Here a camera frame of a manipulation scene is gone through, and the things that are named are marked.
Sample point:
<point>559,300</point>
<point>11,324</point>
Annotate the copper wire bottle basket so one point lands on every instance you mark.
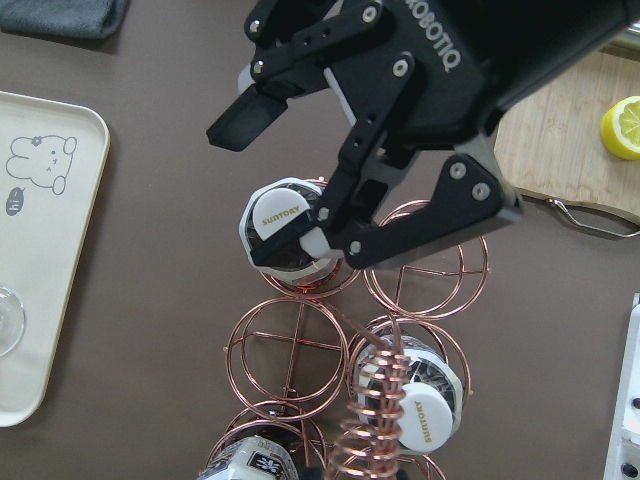
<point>294,353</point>

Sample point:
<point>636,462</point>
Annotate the tea bottle grasped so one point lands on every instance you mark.
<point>279,236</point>

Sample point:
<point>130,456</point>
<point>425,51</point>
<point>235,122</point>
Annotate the tea bottle near handle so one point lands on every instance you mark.
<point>432,406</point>

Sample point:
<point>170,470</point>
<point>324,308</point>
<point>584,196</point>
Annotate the tea bottle at basket end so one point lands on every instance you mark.
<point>255,447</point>

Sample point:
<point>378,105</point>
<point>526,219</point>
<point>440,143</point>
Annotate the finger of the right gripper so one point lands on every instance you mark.
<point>380,210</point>
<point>295,41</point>

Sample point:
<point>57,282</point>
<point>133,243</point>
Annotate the wine glass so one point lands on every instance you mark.
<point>13,320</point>

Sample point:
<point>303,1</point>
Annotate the bamboo cutting board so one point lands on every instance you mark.
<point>548,146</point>

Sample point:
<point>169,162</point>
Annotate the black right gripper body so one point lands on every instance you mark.
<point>426,75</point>

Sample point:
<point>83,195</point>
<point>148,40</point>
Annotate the cream rabbit tray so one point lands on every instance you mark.
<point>52,158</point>

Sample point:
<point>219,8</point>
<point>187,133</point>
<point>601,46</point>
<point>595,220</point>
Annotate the grey folded cloth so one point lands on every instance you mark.
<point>94,20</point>

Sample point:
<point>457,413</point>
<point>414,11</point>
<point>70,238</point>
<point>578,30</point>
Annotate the half lemon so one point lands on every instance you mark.
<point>619,129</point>

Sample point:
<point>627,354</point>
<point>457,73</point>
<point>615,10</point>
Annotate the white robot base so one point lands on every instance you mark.
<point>622,459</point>

